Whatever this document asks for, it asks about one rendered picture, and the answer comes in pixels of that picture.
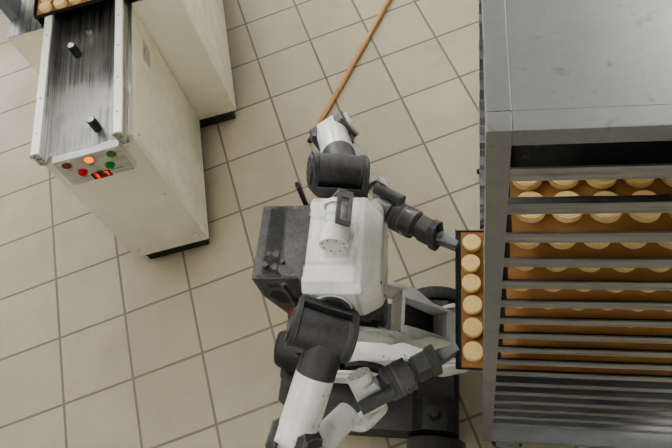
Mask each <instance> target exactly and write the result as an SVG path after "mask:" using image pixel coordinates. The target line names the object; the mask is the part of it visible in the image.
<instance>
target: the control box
mask: <svg viewBox="0 0 672 448"><path fill-rule="evenodd" d="M108 151H113V152H115V153H116V156H114V157H108V156H107V155H106V153H107V152H108ZM86 157H91V158H93V159H94V161H93V162H92V163H87V162H85V161H84V158H86ZM108 162H112V163H114V165H115V167H114V168H112V169H108V168H106V166H105V164H106V163H108ZM64 163H69V164H71V165H72V167H71V168H70V169H65V168H63V167H62V164H64ZM52 164H53V165H54V166H55V167H56V168H57V169H58V170H59V171H60V172H61V173H62V174H63V175H64V176H65V177H66V178H67V179H68V181H69V182H70V183H71V184H72V185H76V184H80V183H84V182H88V181H92V180H96V179H98V178H99V176H100V178H104V177H108V176H106V175H108V174H106V175H105V174H104V172H105V171H107V172H108V173H109V174H110V176H111V175H114V174H118V173H122V172H125V171H129V170H133V169H136V161H135V160H134V158H133V157H132V156H131V154H130V153H129V152H128V151H127V149H126V148H125V147H124V145H121V144H120V142H119V141H118V140H117V139H116V140H113V141H109V142H105V143H102V144H98V145H94V146H90V147H87V148H83V149H79V150H76V151H72V152H68V153H64V154H61V155H57V156H53V157H52ZM82 169H84V170H86V171H87V175H86V176H80V175H79V174H78V171H79V170H82ZM107 172H105V173H107ZM94 174H98V175H99V176H98V175H96V176H98V178H96V176H94ZM100 178H99V179H100Z"/></svg>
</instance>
